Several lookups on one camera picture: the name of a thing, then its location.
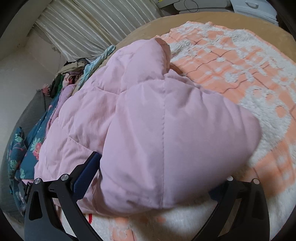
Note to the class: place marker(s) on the blue floral pink quilt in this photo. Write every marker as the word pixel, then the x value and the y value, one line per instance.
pixel 23 152

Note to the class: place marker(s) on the white striped curtain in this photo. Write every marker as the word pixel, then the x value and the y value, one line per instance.
pixel 84 29

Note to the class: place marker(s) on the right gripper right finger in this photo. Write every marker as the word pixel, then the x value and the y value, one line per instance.
pixel 251 221

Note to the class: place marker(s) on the light blue garment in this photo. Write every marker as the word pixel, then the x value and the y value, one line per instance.
pixel 94 65

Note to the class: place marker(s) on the grey vanity table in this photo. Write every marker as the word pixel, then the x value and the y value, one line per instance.
pixel 171 7

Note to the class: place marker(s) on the tan bed cover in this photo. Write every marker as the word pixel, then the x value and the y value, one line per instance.
pixel 273 34

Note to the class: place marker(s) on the pile of clothes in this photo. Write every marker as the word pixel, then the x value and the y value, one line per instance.
pixel 69 74

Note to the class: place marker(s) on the pink quilted jacket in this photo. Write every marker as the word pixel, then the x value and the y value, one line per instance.
pixel 163 139

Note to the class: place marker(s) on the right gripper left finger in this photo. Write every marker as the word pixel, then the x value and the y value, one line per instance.
pixel 41 219

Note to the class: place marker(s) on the white drawer chest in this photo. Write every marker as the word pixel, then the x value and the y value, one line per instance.
pixel 257 9

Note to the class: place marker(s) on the grey headboard cushion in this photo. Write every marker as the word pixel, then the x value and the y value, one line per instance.
pixel 30 116

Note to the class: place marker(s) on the orange plaid bear blanket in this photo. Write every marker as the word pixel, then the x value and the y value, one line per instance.
pixel 249 71

